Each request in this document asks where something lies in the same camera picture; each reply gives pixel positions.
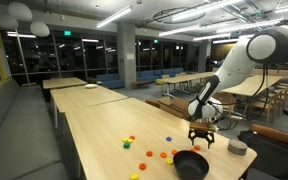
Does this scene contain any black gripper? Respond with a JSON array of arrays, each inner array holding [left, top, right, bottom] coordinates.
[[187, 129, 216, 150]]

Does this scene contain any black bowl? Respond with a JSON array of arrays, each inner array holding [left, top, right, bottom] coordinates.
[[172, 149, 210, 180]]

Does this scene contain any gray cylinder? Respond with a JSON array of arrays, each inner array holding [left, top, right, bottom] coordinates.
[[227, 139, 248, 156]]

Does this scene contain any brown wooden chair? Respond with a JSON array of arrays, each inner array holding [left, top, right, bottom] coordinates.
[[158, 96, 190, 120], [145, 98, 162, 109]]

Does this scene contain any yellow chair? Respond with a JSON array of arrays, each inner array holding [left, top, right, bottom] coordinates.
[[154, 74, 171, 94]]

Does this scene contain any brown leather chair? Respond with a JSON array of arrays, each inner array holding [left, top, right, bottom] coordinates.
[[249, 123, 288, 145]]

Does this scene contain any black bag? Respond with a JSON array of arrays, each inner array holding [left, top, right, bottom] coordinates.
[[237, 129, 288, 180]]

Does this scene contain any long light wood table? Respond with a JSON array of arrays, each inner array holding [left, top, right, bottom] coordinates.
[[221, 74, 283, 98]]

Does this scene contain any blue sofa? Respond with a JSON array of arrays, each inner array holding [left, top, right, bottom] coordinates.
[[96, 73, 126, 90], [136, 68, 185, 83]]

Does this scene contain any low brown coffee table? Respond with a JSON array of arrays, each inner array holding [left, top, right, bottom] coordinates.
[[130, 79, 155, 89]]

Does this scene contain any concrete pillar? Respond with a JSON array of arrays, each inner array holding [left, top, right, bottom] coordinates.
[[116, 21, 138, 89]]

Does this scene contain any dark brown chair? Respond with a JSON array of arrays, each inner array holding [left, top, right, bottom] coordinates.
[[86, 76, 98, 85]]

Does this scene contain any white ceiling light strip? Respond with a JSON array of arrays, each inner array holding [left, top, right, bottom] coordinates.
[[171, 0, 243, 22], [96, 4, 133, 29]]

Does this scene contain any gray upholstered bench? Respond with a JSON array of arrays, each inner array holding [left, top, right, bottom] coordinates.
[[0, 78, 70, 180]]

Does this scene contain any white globe lamp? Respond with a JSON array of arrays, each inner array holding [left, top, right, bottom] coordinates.
[[0, 13, 19, 30], [8, 1, 33, 22], [29, 21, 51, 38]]

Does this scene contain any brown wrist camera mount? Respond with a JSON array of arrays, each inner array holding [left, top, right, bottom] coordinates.
[[189, 121, 219, 134]]

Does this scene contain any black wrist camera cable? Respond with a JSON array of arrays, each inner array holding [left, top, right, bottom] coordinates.
[[207, 99, 240, 132]]

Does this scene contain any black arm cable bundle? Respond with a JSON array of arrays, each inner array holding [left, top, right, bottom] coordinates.
[[240, 63, 271, 121]]

